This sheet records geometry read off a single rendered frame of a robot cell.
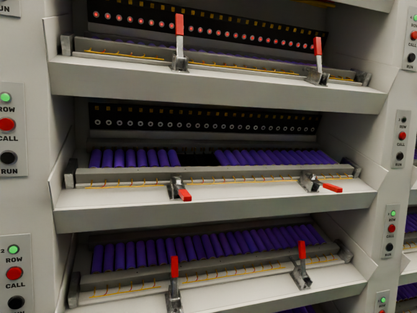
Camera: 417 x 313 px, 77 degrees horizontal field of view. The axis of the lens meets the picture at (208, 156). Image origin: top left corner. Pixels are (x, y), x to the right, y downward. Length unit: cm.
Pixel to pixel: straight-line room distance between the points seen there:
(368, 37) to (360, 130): 20
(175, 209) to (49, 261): 19
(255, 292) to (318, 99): 39
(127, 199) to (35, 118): 17
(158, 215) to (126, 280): 16
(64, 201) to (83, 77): 18
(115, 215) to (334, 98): 44
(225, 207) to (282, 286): 23
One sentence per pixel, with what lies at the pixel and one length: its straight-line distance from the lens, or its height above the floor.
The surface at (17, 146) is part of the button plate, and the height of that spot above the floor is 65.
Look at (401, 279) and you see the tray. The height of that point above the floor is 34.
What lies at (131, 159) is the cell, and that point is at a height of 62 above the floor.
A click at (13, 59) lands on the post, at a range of 43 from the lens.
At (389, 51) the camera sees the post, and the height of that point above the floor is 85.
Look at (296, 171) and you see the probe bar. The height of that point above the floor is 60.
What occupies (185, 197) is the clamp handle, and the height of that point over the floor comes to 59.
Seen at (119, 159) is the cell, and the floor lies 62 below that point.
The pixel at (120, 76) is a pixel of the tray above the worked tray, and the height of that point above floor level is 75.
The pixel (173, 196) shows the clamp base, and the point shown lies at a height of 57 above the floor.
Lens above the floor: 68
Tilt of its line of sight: 6 degrees down
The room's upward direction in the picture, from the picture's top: 2 degrees clockwise
